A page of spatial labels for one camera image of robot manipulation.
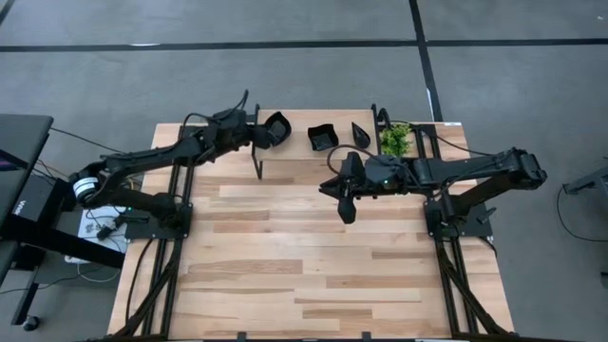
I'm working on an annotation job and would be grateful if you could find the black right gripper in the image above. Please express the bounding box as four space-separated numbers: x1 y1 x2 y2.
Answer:
317 150 413 225

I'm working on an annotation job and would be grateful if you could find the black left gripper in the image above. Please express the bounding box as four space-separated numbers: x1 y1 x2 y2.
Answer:
208 107 276 151

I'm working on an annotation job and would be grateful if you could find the black leaf-shaped mini plate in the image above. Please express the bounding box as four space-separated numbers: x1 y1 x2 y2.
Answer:
263 110 294 146

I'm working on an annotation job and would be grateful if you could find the black square tray stack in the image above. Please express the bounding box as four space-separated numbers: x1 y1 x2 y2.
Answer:
307 123 340 152

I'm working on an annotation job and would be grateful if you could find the black teardrop mini plate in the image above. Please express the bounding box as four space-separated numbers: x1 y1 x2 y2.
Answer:
351 121 372 150

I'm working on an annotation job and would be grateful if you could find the wooden shelf with black legs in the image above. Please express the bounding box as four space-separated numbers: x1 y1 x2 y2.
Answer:
250 103 382 181

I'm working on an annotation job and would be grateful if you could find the green plant in white pot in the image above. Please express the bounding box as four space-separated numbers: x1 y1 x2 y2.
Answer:
378 123 413 159

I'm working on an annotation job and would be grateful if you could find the group of black trays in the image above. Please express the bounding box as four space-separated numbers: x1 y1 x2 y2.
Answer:
108 123 518 342

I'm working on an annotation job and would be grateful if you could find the white paper sheet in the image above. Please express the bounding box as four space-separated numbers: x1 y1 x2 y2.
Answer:
77 204 130 254

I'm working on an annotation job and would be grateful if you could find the black computer box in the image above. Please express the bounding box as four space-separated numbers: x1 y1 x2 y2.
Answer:
11 174 66 224

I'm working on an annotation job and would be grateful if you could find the grey chair base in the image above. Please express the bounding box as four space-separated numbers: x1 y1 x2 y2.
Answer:
562 159 608 195

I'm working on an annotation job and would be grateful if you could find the black left gripper cable loop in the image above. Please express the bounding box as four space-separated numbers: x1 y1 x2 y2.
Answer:
181 88 251 139

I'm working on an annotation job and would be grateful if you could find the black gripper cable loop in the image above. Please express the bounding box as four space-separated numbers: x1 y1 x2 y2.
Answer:
326 143 376 176
181 88 251 139

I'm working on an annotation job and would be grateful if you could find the black right gripper cable loop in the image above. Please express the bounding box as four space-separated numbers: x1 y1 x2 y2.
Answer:
326 143 376 176

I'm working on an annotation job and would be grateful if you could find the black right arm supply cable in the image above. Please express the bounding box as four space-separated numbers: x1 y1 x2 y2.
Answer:
401 121 513 158

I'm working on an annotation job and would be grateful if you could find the thin black floor cable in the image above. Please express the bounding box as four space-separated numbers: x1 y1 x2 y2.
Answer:
556 183 608 247

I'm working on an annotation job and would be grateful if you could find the black desk base frame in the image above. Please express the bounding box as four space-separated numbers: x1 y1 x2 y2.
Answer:
0 220 127 329

